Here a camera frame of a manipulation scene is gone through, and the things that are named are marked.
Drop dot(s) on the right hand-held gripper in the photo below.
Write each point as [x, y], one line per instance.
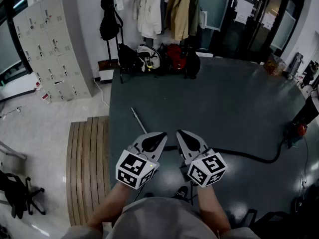
[207, 169]

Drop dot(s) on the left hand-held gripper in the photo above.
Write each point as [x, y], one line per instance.
[135, 169]

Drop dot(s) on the silver metal vacuum tube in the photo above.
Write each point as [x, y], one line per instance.
[138, 119]

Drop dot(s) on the person's right forearm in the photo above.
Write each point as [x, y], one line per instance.
[211, 208]

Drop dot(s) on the black shoulder bag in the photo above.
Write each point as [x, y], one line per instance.
[128, 58]

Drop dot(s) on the person's left forearm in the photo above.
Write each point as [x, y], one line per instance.
[112, 203]

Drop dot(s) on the black sneaker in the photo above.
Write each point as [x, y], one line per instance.
[180, 192]
[149, 195]

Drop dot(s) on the wooden slatted steps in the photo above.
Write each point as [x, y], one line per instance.
[87, 170]

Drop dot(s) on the black clothes rack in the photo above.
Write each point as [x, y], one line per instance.
[121, 77]

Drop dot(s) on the person's grey shirt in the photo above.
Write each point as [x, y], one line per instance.
[159, 220]

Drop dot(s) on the tall black backpack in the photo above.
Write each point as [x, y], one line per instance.
[193, 63]

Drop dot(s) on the slim black bag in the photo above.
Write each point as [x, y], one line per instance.
[163, 58]

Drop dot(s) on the white backpack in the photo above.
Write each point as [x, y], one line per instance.
[149, 56]

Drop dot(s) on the red backpack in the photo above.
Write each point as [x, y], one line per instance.
[177, 57]

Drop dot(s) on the brown box with clear bag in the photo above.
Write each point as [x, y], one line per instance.
[274, 65]

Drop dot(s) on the black hanging backpack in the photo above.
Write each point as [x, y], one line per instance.
[109, 24]

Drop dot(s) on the white jacket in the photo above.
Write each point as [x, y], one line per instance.
[149, 14]

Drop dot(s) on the olive green jacket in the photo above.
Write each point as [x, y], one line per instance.
[194, 14]

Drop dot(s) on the beige jacket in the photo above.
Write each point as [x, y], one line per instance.
[178, 14]

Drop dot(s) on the grey metal locker cabinet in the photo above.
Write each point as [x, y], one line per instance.
[62, 46]

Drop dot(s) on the grey folded hand cart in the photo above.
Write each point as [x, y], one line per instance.
[296, 63]

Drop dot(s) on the large white paper notice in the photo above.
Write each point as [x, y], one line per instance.
[243, 10]

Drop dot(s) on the small white paper notice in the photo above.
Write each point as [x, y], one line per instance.
[268, 21]

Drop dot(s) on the white table frame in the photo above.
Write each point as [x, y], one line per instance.
[12, 153]

